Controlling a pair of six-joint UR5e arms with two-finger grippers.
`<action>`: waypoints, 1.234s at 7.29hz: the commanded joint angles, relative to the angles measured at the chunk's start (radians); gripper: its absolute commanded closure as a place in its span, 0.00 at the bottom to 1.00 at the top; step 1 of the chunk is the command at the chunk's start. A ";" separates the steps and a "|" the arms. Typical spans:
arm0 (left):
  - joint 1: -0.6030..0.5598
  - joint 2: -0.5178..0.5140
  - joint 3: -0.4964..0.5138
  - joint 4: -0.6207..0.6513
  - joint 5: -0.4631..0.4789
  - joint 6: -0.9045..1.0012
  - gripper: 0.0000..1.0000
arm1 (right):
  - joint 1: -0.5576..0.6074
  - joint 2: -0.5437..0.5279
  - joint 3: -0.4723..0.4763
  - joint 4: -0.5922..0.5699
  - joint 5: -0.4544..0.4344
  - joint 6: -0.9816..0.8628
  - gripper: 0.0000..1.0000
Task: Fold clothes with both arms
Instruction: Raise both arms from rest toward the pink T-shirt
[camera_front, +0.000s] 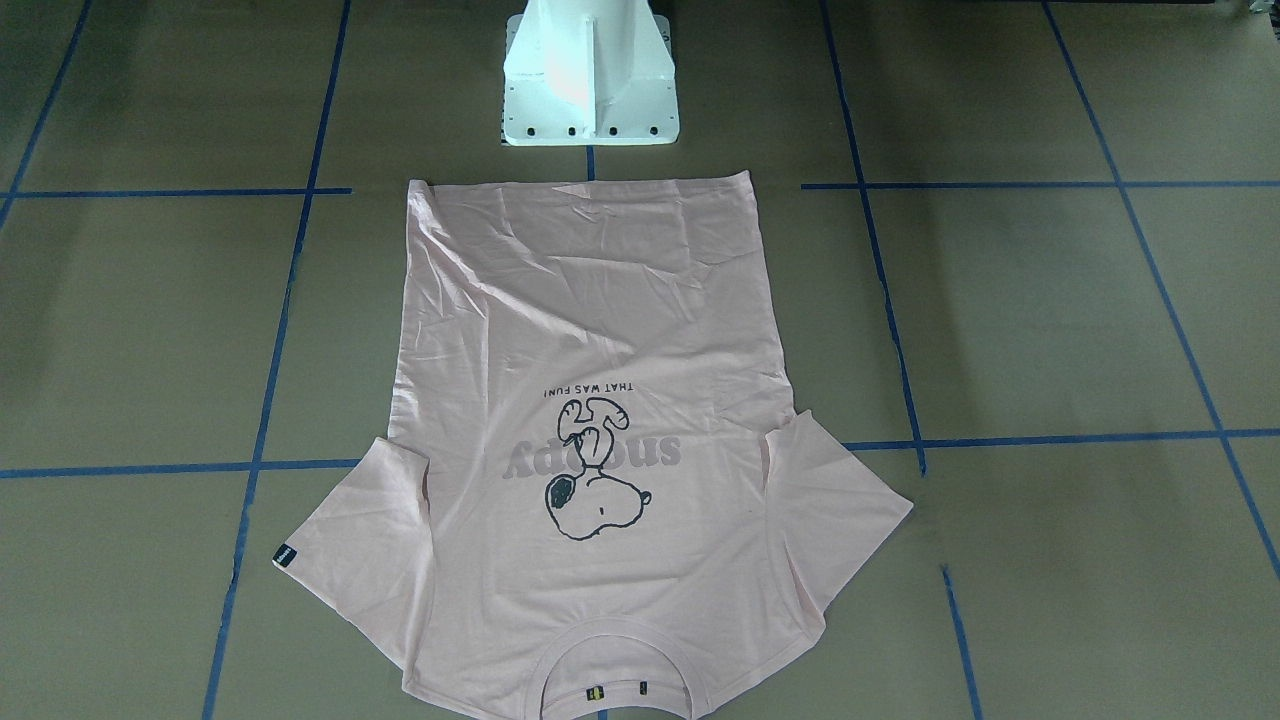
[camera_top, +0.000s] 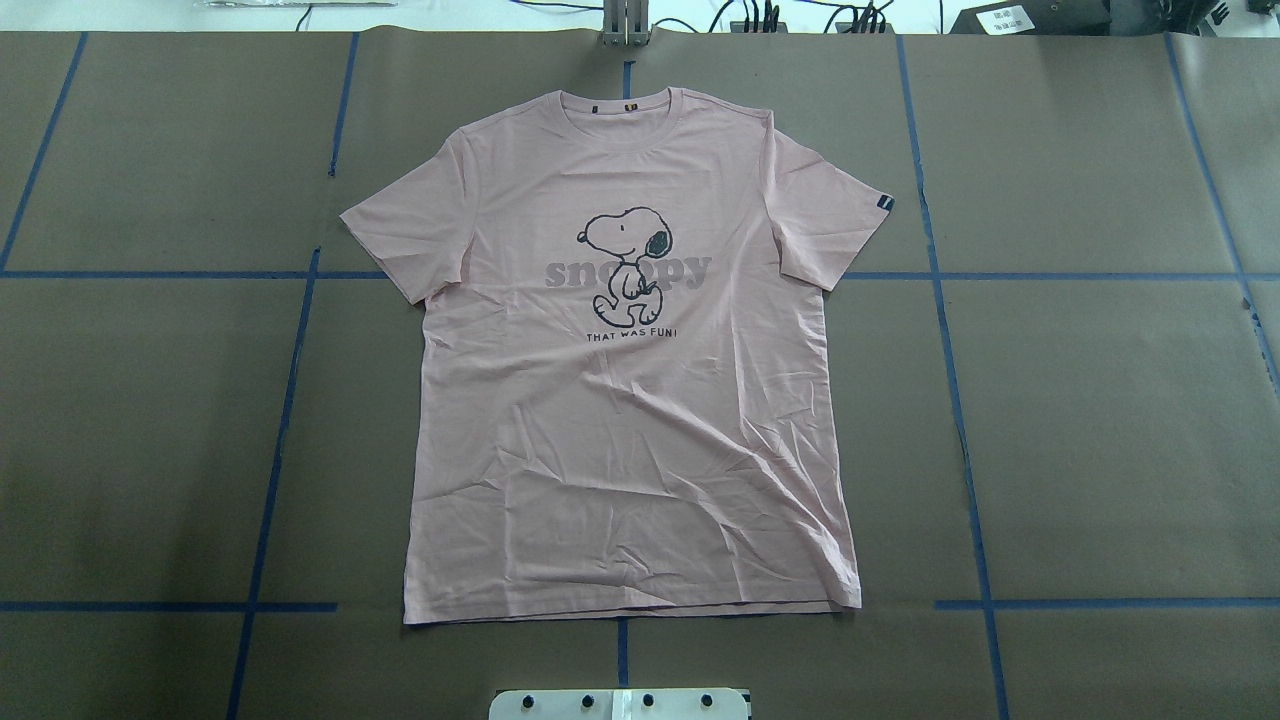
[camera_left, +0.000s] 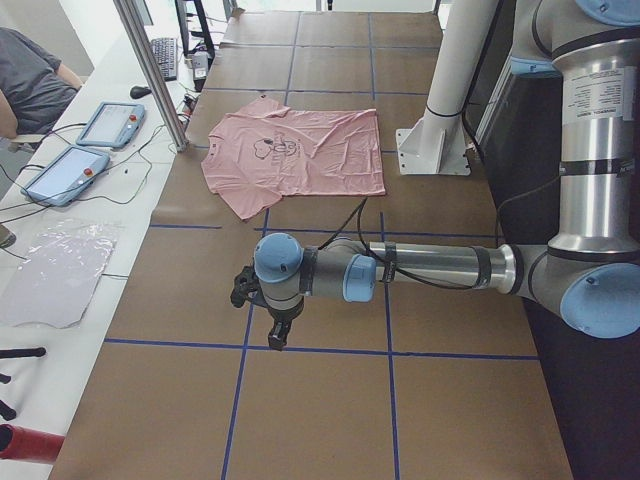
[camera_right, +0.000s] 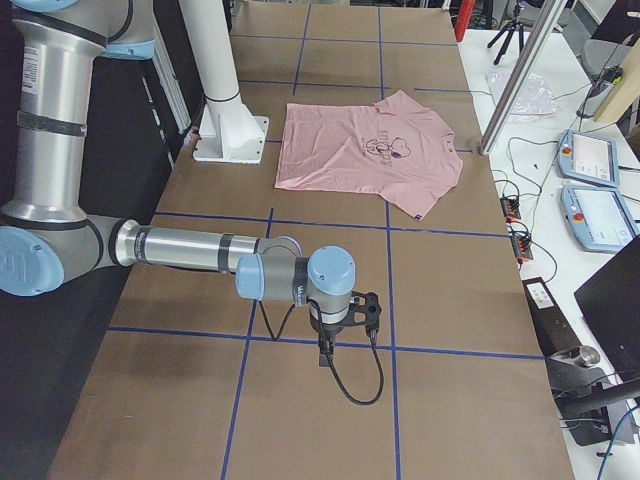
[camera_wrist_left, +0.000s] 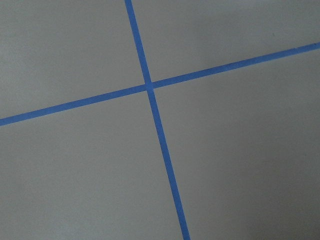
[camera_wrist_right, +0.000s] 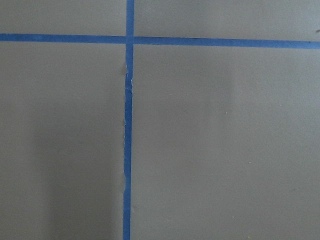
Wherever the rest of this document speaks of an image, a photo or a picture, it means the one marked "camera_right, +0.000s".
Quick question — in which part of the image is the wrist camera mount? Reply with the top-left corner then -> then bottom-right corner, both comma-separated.
348,291 -> 382,335

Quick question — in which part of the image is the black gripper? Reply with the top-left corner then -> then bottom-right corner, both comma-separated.
310,312 -> 355,368

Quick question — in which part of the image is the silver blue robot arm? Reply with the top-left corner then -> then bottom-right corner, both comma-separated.
1,1 -> 362,367

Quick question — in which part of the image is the black box with label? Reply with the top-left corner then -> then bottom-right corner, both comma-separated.
522,277 -> 582,357

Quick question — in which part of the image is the orange black connector block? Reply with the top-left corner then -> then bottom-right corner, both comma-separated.
500,196 -> 521,223
510,230 -> 533,264

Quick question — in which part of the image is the aluminium frame post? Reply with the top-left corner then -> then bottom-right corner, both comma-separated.
479,0 -> 566,155

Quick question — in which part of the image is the pink Snoopy t-shirt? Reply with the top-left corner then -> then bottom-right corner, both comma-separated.
275,90 -> 463,220

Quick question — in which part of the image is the wooden board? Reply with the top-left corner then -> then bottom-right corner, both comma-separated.
594,42 -> 640,123

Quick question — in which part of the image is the black monitor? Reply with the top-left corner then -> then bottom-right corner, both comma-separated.
574,239 -> 640,372

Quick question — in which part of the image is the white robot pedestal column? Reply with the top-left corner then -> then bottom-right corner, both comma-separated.
180,0 -> 269,164

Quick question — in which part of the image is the lower teach pendant tablet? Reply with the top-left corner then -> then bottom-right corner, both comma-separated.
560,185 -> 639,253

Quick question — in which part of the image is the upper teach pendant tablet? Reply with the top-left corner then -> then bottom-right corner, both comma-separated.
557,130 -> 620,187

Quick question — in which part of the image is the clear plastic bag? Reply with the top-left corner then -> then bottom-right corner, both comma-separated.
486,69 -> 560,116

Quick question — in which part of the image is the upper orange black connector block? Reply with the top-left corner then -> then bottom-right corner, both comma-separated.
500,196 -> 521,223

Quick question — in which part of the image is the black camera tripod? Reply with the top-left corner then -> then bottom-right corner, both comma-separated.
487,1 -> 525,65

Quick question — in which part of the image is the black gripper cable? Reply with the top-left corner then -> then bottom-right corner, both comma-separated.
257,299 -> 386,406

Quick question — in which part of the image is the teach pendant tablet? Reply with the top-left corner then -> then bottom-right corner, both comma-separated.
557,130 -> 620,187
560,185 -> 639,253

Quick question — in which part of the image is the lower orange black connector block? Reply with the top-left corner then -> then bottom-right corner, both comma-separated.
510,230 -> 533,264

